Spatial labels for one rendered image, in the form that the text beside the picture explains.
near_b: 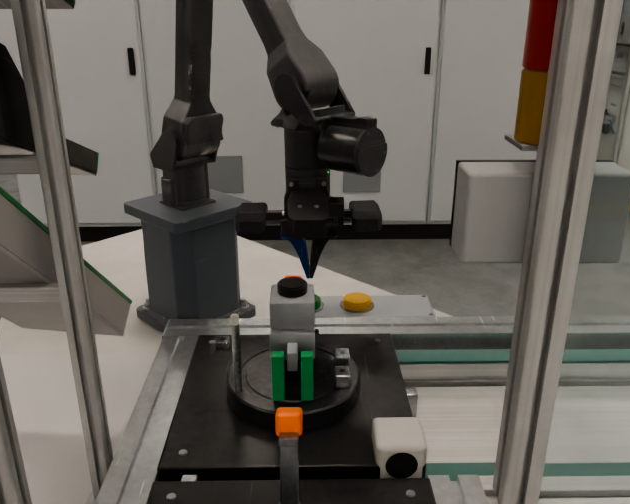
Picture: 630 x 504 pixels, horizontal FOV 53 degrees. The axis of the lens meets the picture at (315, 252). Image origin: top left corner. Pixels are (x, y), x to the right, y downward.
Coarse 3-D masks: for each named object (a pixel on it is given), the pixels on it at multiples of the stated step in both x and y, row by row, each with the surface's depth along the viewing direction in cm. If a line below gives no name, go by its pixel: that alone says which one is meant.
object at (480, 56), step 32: (448, 0) 330; (480, 0) 330; (512, 0) 331; (448, 32) 336; (480, 32) 336; (512, 32) 337; (448, 64) 342; (480, 64) 342; (512, 64) 343; (448, 96) 349; (480, 96) 349; (512, 96) 349; (448, 128) 355; (480, 128) 356; (512, 128) 356; (448, 160) 362; (448, 192) 369; (448, 224) 380
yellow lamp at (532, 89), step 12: (528, 72) 43; (540, 72) 42; (528, 84) 43; (540, 84) 42; (528, 96) 43; (540, 96) 42; (528, 108) 43; (540, 108) 43; (516, 120) 45; (528, 120) 44; (540, 120) 43; (516, 132) 45; (528, 132) 44
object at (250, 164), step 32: (160, 0) 327; (224, 0) 328; (288, 0) 330; (160, 32) 333; (224, 32) 333; (256, 32) 334; (160, 64) 339; (224, 64) 340; (256, 64) 340; (160, 96) 345; (224, 96) 346; (256, 96) 346; (160, 128) 352; (224, 128) 352; (256, 128) 353; (224, 160) 358; (256, 160) 360; (160, 192) 365; (224, 192) 365; (256, 192) 367
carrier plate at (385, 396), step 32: (224, 352) 74; (352, 352) 74; (384, 352) 74; (192, 384) 68; (224, 384) 68; (384, 384) 68; (192, 416) 62; (224, 416) 62; (352, 416) 62; (384, 416) 62; (192, 448) 58; (224, 448) 58; (256, 448) 58; (320, 448) 58; (352, 448) 58; (160, 480) 56; (224, 480) 56
